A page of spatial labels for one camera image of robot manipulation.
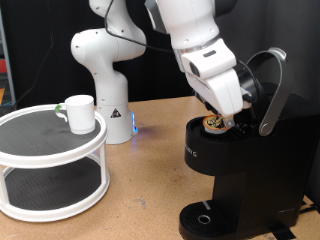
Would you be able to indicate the black tape strip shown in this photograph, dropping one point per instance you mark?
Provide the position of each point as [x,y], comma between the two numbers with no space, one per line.
[283,233]

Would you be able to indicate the white mug with green tape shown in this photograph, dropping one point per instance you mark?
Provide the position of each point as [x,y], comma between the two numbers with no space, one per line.
[81,115]

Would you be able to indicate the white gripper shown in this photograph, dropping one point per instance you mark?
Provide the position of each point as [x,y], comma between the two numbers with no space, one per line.
[223,90]

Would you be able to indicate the grey metal frame post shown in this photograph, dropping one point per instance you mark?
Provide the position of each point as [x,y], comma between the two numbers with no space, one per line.
[8,66]

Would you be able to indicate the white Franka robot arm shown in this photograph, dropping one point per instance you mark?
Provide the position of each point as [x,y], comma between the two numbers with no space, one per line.
[110,90]

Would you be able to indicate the black Keurig coffee machine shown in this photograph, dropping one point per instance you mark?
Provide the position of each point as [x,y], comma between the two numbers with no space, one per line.
[266,160]

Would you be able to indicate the red object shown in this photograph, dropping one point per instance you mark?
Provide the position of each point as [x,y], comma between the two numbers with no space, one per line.
[2,66]

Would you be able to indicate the white coffee pod orange lid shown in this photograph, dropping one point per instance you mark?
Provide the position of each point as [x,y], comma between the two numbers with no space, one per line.
[213,125]

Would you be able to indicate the white two-tier turntable shelf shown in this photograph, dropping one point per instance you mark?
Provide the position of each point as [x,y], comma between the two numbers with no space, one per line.
[50,133]

